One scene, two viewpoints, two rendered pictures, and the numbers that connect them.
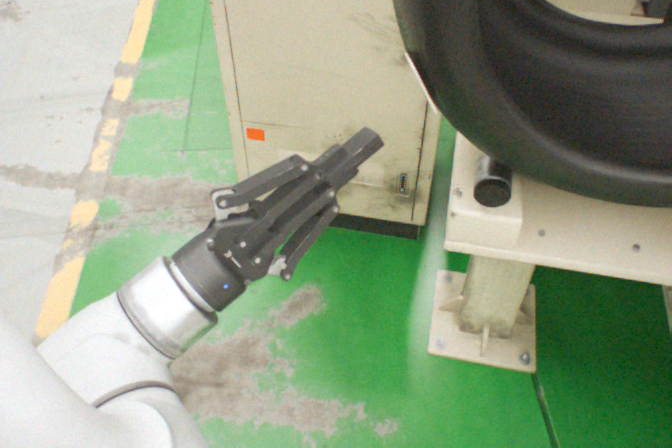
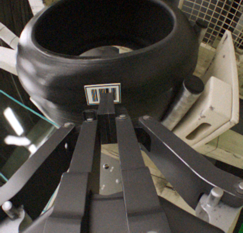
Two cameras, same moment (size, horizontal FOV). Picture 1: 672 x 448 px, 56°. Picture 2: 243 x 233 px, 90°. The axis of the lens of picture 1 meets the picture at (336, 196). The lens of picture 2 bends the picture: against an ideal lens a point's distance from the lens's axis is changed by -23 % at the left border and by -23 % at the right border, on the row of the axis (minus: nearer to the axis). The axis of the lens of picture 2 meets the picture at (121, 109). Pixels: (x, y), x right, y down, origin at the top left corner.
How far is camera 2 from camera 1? 0.60 m
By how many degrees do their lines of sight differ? 66
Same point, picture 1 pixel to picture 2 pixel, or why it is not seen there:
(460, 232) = (224, 107)
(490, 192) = (192, 82)
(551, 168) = (169, 48)
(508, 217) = (210, 81)
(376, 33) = not seen: hidden behind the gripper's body
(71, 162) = not seen: outside the picture
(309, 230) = (162, 146)
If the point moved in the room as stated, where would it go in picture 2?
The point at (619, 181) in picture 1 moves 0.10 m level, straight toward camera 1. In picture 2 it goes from (176, 32) to (183, 4)
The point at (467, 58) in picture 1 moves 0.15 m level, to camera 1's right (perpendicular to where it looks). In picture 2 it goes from (88, 61) to (121, 33)
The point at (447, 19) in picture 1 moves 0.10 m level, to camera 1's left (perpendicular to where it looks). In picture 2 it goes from (66, 66) to (30, 102)
